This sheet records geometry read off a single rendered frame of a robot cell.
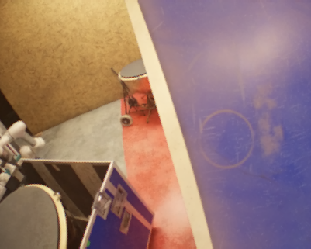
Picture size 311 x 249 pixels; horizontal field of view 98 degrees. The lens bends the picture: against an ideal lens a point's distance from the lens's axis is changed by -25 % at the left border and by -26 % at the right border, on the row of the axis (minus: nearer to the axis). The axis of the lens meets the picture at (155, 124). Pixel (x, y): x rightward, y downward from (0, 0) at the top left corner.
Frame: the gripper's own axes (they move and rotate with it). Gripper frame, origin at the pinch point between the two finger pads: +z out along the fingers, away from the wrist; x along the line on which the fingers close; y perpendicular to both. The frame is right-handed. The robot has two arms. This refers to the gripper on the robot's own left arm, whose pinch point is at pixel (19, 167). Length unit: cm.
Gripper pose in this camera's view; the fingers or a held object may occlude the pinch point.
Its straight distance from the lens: 179.1
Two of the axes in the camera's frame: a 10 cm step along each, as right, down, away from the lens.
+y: 1.2, -7.9, 6.1
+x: -9.4, 1.0, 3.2
